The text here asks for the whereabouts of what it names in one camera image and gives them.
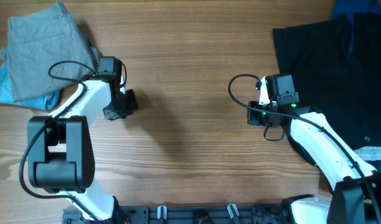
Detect blue garment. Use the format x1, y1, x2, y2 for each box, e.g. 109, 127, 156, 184
331, 0, 381, 21

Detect folded blue denim jeans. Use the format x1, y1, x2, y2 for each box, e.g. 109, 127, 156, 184
0, 46, 65, 110

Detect black shirt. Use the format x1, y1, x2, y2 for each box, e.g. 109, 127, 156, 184
272, 14, 381, 174

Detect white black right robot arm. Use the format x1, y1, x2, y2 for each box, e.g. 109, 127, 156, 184
248, 74, 381, 223

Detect grey shorts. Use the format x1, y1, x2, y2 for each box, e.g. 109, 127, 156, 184
0, 2, 100, 101

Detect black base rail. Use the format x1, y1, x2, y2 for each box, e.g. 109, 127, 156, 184
62, 203, 303, 224

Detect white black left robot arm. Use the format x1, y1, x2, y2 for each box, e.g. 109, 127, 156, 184
19, 57, 138, 223

